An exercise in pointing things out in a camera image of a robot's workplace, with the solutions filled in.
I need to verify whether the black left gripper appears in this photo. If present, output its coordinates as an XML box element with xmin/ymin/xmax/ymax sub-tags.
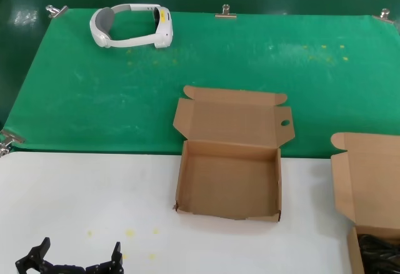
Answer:
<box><xmin>15</xmin><ymin>237</ymin><xmax>125</xmax><ymax>274</ymax></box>

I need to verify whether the black power cable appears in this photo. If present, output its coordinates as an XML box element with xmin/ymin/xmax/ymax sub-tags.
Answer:
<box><xmin>357</xmin><ymin>233</ymin><xmax>400</xmax><ymax>274</ymax></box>

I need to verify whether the open cardboard box with hole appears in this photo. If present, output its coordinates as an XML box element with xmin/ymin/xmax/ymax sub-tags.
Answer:
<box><xmin>172</xmin><ymin>85</ymin><xmax>296</xmax><ymax>223</ymax></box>

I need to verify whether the silver binder clip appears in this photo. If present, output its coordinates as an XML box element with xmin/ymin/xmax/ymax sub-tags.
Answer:
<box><xmin>0</xmin><ymin>129</ymin><xmax>26</xmax><ymax>158</ymax></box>
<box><xmin>46</xmin><ymin>4</ymin><xmax>69</xmax><ymax>19</ymax></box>
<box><xmin>371</xmin><ymin>8</ymin><xmax>395</xmax><ymax>24</ymax></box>
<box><xmin>214</xmin><ymin>4</ymin><xmax>238</xmax><ymax>20</ymax></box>

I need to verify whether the white VR headset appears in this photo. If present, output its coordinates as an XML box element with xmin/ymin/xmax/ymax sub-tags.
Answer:
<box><xmin>89</xmin><ymin>3</ymin><xmax>174</xmax><ymax>49</ymax></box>

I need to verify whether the green table mat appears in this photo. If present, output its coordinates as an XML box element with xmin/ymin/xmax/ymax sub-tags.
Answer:
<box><xmin>1</xmin><ymin>8</ymin><xmax>400</xmax><ymax>160</ymax></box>

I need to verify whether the white table sheet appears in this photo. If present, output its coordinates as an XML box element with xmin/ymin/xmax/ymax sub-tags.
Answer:
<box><xmin>0</xmin><ymin>151</ymin><xmax>356</xmax><ymax>274</ymax></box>

